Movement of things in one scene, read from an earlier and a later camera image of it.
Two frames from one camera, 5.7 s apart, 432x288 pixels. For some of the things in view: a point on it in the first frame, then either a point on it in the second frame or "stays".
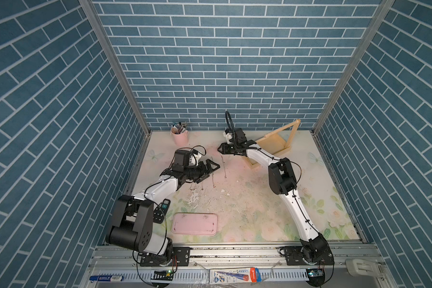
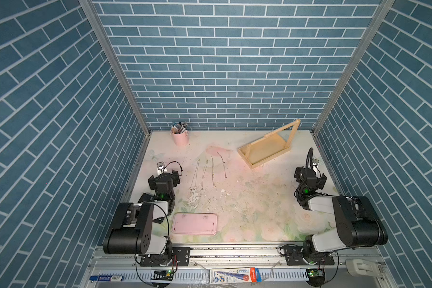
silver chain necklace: x=224 y=168 stays
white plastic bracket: x=363 y=267 stays
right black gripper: x=223 y=146 → x=320 y=182
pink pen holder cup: x=180 y=140 stays
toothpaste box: x=235 y=275 stays
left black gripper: x=202 y=173 → x=174 y=179
